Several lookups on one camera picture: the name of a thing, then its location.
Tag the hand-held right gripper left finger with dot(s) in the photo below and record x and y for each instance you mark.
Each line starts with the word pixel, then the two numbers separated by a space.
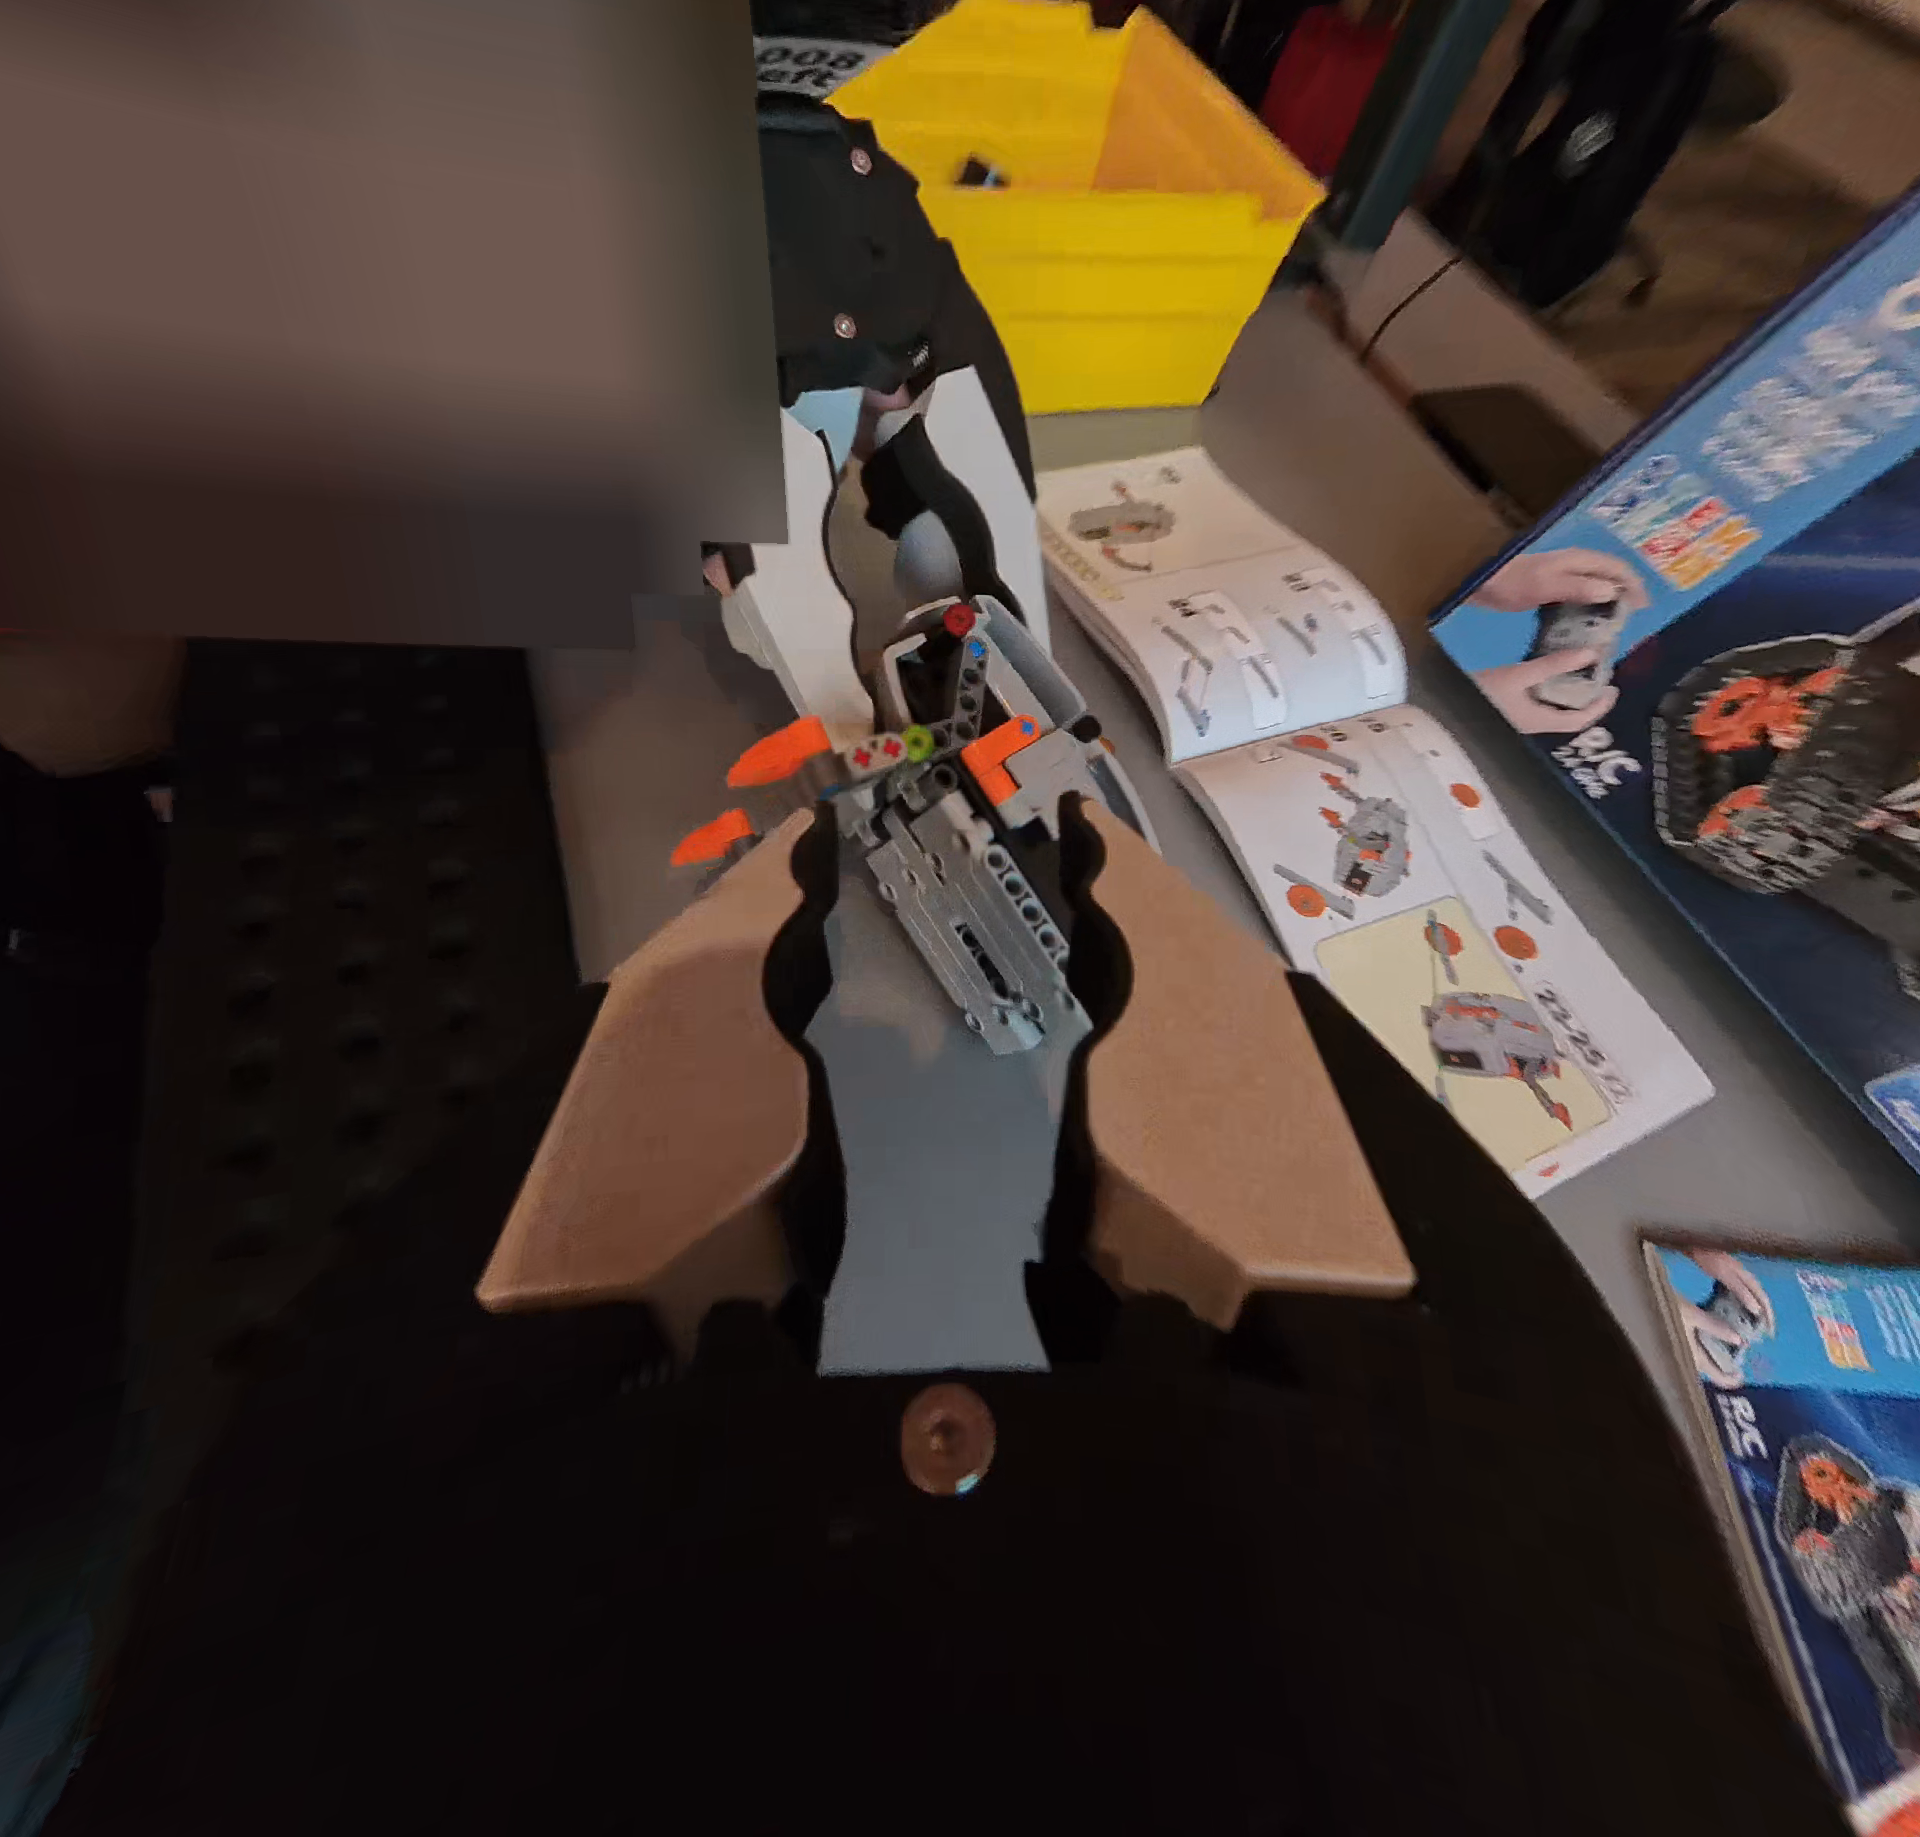
pixel 660 1117

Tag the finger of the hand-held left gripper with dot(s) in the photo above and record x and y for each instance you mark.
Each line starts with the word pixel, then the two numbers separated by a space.
pixel 803 608
pixel 998 488

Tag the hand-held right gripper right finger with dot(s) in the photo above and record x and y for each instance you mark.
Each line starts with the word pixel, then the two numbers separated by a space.
pixel 1231 1117

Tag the grey black building-block robot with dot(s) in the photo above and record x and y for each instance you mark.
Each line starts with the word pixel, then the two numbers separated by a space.
pixel 975 908

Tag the grey desk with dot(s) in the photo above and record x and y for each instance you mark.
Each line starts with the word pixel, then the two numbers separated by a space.
pixel 1756 1193

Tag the yellow plastic bin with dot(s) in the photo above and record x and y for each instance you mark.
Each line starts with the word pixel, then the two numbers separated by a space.
pixel 1141 263

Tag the open instruction booklet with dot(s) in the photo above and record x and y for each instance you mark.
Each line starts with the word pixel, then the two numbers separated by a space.
pixel 1321 638

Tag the black perforated panel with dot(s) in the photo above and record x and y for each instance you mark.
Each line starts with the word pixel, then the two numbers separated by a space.
pixel 346 893

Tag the red bag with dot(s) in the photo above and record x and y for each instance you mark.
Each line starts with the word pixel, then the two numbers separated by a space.
pixel 1328 90

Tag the blue closed instruction booklet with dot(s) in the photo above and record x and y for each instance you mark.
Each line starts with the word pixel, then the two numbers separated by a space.
pixel 1800 1417

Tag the blue toy box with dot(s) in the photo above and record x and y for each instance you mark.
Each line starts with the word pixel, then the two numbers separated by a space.
pixel 1770 593

